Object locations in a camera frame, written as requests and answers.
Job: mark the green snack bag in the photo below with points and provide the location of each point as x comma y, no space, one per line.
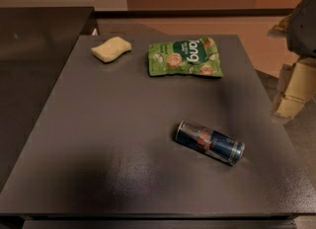
199,57

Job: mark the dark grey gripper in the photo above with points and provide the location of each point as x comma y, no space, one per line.
303,31

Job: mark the blue silver redbull can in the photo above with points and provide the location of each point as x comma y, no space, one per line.
209,142

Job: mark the yellow sponge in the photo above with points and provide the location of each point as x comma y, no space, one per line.
111,49

